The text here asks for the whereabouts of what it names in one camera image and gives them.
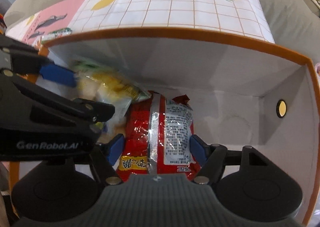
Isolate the green yellow chip bag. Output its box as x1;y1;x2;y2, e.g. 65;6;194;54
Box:
40;58;151;144

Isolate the red snack bag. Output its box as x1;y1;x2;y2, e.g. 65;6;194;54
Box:
116;92;201;181

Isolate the white carrot stick snack pack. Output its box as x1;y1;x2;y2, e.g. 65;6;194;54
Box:
41;27;73;44

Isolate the orange white storage box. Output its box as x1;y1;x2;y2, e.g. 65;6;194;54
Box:
39;28;319;226

